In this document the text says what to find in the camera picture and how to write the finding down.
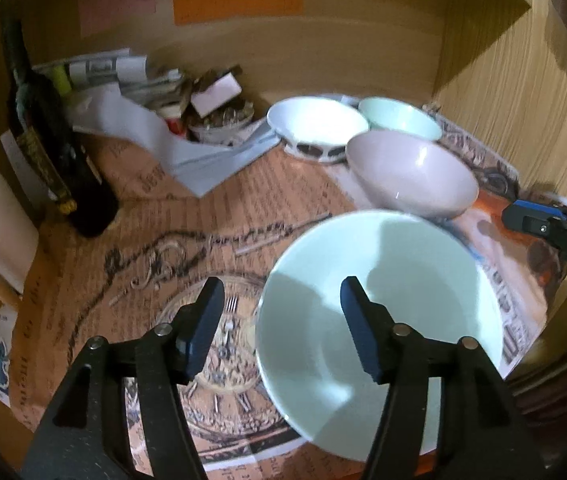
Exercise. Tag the pink sticky note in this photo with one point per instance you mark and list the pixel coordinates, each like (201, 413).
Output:
(118, 5)

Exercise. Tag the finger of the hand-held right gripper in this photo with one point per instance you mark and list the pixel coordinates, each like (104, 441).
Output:
(531, 217)

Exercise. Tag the white paper note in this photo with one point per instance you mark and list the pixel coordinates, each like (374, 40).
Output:
(23, 170)

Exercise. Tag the white paper sheet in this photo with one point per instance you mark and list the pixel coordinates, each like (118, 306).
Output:
(163, 145)

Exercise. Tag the small white card box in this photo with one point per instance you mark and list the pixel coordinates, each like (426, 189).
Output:
(216, 92)

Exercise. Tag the wooden desk hutch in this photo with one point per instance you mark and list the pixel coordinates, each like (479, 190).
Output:
(363, 50)

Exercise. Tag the mint green plate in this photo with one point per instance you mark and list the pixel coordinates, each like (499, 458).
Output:
(413, 270)

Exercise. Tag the pink bowl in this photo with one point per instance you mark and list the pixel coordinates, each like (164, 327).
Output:
(403, 170)

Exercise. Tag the dark wine bottle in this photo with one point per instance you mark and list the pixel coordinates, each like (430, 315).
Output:
(43, 125)

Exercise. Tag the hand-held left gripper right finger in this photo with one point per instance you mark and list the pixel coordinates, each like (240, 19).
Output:
(361, 330)

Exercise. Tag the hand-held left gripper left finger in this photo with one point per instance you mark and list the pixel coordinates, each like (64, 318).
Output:
(202, 330)

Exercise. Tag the mint green bowl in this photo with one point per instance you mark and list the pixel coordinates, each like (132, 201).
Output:
(403, 117)

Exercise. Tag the white bowl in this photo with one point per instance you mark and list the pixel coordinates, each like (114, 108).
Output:
(313, 120)

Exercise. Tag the blue cartoon sticker card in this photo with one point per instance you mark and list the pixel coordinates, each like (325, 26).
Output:
(3, 360)

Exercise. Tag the newspaper print table mat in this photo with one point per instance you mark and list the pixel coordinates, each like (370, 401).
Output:
(163, 220)

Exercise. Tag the small bowl of trinkets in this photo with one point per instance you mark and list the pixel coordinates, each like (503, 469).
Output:
(218, 122)

